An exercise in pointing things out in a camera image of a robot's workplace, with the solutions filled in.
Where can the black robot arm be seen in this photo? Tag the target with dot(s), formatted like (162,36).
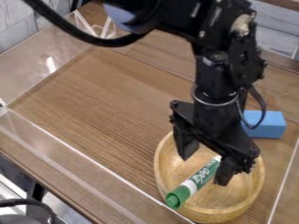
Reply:
(221,29)

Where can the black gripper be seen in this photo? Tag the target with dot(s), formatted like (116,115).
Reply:
(210,121)

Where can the blue foam block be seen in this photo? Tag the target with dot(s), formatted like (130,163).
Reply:
(272,128)

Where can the brown wooden bowl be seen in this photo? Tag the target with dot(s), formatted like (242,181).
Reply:
(216,203)

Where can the clear acrylic corner bracket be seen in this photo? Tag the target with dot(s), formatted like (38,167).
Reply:
(97,23)

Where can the clear acrylic barrier wall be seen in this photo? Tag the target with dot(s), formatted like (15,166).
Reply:
(98,192)

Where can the green Expo marker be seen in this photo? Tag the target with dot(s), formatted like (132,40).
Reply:
(193,184)

